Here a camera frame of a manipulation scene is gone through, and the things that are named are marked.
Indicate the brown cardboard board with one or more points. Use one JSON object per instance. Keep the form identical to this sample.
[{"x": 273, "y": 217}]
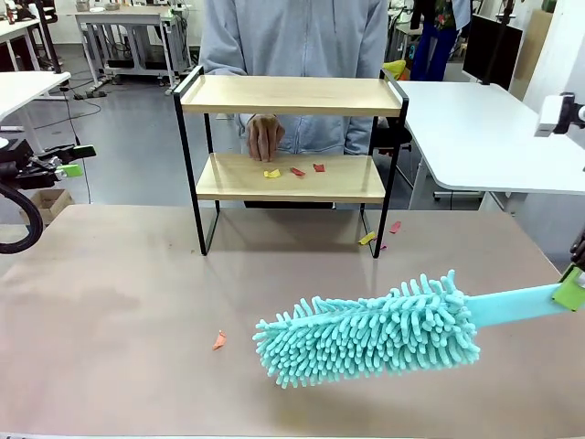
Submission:
[{"x": 537, "y": 50}]

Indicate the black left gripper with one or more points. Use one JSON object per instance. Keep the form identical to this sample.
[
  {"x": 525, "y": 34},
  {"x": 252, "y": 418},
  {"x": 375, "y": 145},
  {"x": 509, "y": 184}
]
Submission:
[{"x": 16, "y": 167}]

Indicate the yellow-green object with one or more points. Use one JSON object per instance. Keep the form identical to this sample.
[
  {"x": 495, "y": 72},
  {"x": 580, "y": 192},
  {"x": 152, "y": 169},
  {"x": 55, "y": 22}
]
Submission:
[{"x": 394, "y": 68}]

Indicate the two-tier wood shelf black frame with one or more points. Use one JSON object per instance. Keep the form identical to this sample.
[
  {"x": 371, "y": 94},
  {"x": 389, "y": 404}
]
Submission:
[{"x": 292, "y": 103}]

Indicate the person torso grey hoodie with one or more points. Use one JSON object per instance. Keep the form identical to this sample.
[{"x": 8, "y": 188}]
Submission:
[{"x": 292, "y": 41}]

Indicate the large white desk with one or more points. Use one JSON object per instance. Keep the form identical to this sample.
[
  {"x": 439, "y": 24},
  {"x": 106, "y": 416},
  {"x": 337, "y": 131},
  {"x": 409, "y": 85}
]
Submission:
[{"x": 480, "y": 137}]

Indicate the open cardboard box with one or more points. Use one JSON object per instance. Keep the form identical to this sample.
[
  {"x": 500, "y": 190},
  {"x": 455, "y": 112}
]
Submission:
[{"x": 45, "y": 203}]

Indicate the yellow paper scrap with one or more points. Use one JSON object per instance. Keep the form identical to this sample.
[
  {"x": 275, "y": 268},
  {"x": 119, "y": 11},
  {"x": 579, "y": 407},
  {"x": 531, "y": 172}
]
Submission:
[
  {"x": 366, "y": 238},
  {"x": 272, "y": 174}
]

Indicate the long red paper scrap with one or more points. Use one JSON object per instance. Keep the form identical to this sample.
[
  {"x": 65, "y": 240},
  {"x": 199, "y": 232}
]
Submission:
[{"x": 395, "y": 227}]

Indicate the floor power strip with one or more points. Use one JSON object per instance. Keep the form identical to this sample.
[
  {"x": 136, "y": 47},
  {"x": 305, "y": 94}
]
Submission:
[{"x": 91, "y": 93}]

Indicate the black monitor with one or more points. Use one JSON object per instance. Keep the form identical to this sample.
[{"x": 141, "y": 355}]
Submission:
[{"x": 491, "y": 50}]

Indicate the background person blue trousers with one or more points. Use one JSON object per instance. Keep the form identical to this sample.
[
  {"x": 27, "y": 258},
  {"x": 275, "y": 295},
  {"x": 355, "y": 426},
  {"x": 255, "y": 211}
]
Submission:
[{"x": 432, "y": 50}]

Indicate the person left forearm grey sleeve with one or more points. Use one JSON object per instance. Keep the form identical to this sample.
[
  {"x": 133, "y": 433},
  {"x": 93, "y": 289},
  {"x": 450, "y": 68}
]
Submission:
[{"x": 361, "y": 137}]

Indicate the teal microfibre duster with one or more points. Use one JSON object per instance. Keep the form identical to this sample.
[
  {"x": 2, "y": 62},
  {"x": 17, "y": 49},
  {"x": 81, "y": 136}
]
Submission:
[{"x": 365, "y": 338}]

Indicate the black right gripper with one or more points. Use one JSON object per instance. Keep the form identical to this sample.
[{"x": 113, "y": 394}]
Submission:
[{"x": 579, "y": 249}]

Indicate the orange paper scrap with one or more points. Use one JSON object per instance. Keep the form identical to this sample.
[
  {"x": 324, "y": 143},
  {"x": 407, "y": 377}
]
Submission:
[{"x": 219, "y": 341}]

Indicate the black office chair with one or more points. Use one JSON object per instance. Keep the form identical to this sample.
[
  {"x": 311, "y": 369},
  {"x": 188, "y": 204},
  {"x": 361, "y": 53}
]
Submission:
[{"x": 395, "y": 137}]

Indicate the person right hand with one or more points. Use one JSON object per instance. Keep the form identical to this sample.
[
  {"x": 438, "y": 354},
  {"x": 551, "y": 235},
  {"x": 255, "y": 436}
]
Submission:
[{"x": 265, "y": 137}]

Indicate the grey background workbench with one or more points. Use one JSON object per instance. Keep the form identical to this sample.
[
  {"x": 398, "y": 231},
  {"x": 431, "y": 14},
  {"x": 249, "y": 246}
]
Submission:
[{"x": 123, "y": 18}]

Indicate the white side table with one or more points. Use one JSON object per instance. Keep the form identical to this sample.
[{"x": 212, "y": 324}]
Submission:
[{"x": 27, "y": 89}]

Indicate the white background table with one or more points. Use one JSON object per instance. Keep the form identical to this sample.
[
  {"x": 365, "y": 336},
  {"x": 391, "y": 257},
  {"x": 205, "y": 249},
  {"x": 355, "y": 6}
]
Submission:
[{"x": 18, "y": 29}]

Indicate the black stand pole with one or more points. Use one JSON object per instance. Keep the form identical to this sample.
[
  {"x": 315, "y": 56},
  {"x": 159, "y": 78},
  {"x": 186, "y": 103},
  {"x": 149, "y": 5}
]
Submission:
[{"x": 48, "y": 36}]

